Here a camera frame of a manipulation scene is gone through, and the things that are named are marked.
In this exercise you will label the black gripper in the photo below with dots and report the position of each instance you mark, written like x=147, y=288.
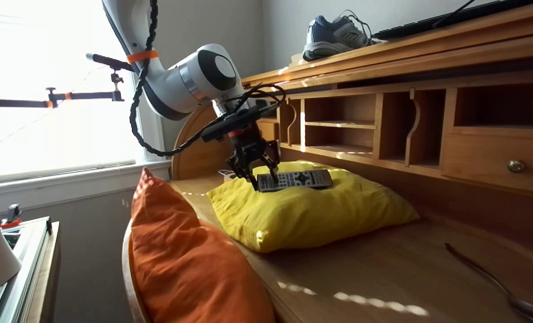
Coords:
x=246, y=141

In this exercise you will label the black remote control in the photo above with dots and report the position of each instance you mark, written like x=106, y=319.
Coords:
x=301, y=181

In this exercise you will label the yellow pillow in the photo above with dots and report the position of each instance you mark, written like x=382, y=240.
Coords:
x=312, y=216

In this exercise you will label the orange pillow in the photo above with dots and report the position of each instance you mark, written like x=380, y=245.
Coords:
x=181, y=263

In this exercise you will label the blue sneaker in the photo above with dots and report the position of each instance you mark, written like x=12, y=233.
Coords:
x=333, y=37

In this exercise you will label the bright window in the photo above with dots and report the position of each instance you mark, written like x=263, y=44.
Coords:
x=55, y=132

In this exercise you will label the wooden drawer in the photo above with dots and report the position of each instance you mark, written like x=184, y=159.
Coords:
x=486, y=155

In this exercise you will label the black keyboard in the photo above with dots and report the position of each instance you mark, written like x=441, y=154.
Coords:
x=445, y=21

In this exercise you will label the wooden roll-top desk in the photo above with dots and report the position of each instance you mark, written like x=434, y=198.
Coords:
x=486, y=109

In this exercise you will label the white framed side table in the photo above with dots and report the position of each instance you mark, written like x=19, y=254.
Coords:
x=34, y=263

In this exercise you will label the round metal drawer knob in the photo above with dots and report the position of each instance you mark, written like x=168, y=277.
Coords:
x=515, y=166

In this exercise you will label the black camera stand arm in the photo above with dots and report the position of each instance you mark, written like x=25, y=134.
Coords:
x=79, y=96

